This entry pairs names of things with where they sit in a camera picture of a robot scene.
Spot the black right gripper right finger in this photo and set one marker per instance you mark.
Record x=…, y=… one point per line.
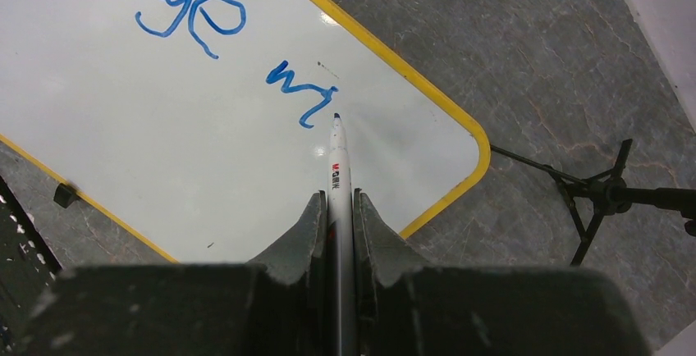
x=408, y=305

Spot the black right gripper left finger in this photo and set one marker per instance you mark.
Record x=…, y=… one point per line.
x=270, y=305

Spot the blue whiteboard marker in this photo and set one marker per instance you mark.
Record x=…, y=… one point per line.
x=340, y=245

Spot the yellow framed whiteboard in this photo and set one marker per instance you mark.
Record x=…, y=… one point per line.
x=202, y=126

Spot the black microphone tripod stand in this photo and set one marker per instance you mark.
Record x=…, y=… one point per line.
x=609, y=195

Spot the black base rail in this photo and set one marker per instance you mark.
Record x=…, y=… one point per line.
x=28, y=267

